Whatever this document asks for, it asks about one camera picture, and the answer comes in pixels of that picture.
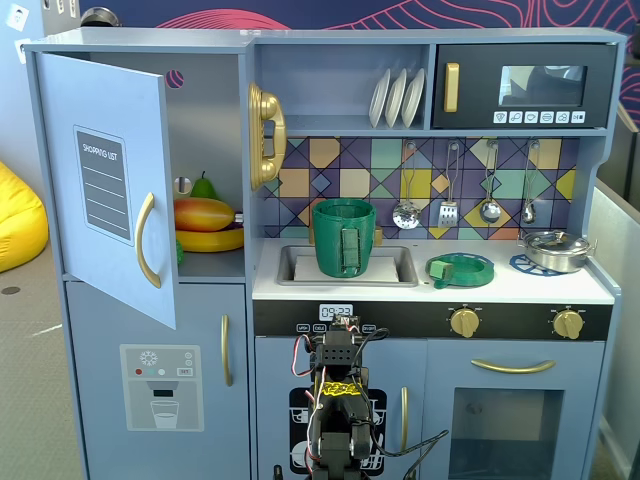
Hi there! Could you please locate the black toy microwave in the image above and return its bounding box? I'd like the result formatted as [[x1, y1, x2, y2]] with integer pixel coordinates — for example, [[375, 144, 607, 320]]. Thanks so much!
[[430, 43, 619, 130]]

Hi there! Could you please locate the steel slotted spatula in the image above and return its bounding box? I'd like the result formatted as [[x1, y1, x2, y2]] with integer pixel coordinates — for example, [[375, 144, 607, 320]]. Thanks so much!
[[438, 142, 460, 229]]

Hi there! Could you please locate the blue ice dispenser freezer door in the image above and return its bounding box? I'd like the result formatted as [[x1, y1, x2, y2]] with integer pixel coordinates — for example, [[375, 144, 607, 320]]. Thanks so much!
[[64, 280, 250, 480]]

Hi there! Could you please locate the blue dishwasher door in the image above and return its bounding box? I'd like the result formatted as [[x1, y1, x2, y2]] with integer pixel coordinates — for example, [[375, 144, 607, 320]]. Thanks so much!
[[254, 337, 429, 480]]

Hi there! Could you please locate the gold stove knob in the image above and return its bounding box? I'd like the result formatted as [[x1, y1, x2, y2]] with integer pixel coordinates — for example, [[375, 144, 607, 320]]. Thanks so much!
[[448, 307, 484, 340], [552, 308, 585, 341]]

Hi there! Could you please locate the grey partition box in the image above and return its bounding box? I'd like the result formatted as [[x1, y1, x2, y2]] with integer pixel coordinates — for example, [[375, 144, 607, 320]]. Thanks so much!
[[589, 177, 640, 451]]

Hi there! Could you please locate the steel pot lid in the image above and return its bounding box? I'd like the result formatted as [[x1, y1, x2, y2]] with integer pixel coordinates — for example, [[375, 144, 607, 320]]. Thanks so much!
[[519, 229, 591, 256]]

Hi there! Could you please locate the blue shopping list cabinet door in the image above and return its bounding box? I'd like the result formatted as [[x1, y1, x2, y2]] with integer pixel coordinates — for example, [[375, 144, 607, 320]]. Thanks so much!
[[34, 52, 179, 331]]

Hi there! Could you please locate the grey toy sink basin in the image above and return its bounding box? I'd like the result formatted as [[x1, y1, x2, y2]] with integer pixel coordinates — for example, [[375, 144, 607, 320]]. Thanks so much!
[[275, 244, 420, 289]]

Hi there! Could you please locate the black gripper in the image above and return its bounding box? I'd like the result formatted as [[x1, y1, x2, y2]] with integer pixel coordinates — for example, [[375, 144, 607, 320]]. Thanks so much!
[[323, 327, 359, 347]]

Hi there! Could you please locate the yellow bean bag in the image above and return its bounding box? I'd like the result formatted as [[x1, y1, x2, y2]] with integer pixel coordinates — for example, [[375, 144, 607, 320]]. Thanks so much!
[[0, 160, 50, 275]]

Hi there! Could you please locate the green printed ring dish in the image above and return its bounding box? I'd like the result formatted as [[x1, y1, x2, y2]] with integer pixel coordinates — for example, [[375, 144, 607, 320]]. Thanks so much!
[[425, 252, 496, 290]]

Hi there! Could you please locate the green cube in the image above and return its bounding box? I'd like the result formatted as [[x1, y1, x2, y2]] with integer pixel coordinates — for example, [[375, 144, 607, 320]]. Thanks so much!
[[429, 257, 455, 281]]

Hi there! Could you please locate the black cable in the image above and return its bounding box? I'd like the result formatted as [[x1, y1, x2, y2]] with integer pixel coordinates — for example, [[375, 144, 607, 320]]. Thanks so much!
[[352, 327, 451, 480]]

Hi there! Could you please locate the yellow toy banana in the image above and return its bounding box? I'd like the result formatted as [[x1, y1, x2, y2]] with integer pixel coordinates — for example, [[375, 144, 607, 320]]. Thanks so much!
[[175, 227, 246, 254]]

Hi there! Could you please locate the orange red toy mango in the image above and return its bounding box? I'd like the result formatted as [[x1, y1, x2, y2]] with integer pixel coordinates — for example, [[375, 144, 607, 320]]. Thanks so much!
[[173, 197, 236, 233]]

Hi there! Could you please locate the steel pot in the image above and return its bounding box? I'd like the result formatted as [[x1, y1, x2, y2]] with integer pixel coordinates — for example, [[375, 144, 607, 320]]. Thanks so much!
[[516, 238, 599, 275]]

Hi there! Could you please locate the blue wooden toy kitchen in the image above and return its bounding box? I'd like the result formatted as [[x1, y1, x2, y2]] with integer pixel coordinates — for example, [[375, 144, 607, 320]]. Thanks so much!
[[22, 27, 629, 480]]

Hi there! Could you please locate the blue trivet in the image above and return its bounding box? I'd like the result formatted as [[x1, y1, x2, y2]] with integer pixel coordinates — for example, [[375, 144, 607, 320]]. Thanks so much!
[[509, 253, 576, 277]]

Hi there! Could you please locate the red white servo wire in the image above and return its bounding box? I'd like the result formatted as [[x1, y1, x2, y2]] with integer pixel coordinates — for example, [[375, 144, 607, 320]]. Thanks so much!
[[292, 333, 326, 461]]

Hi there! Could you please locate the gold toy telephone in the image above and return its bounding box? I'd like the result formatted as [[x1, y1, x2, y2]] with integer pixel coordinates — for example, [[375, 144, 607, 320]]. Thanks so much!
[[247, 81, 289, 192]]

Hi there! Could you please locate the green toy pear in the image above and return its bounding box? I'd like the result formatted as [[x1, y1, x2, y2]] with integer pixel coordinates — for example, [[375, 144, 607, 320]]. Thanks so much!
[[189, 171, 221, 201]]

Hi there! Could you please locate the white toy plate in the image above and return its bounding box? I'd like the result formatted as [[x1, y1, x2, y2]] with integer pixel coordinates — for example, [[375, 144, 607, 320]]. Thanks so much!
[[368, 67, 392, 129], [401, 67, 426, 129], [384, 67, 409, 129]]

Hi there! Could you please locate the steel ladle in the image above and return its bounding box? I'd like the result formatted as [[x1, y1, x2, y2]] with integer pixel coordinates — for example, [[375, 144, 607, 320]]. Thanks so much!
[[478, 140, 502, 225]]

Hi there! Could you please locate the steel slotted skimmer spoon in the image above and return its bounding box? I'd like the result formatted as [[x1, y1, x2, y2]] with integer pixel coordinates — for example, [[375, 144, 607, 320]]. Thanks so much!
[[392, 142, 422, 230]]

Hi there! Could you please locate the blue oven door with window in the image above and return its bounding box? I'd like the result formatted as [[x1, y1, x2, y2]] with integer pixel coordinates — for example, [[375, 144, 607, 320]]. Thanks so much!
[[424, 339, 606, 480]]

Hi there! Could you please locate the green printed cup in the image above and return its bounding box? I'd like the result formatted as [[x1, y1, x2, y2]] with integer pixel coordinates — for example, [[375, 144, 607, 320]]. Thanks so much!
[[311, 198, 377, 279]]

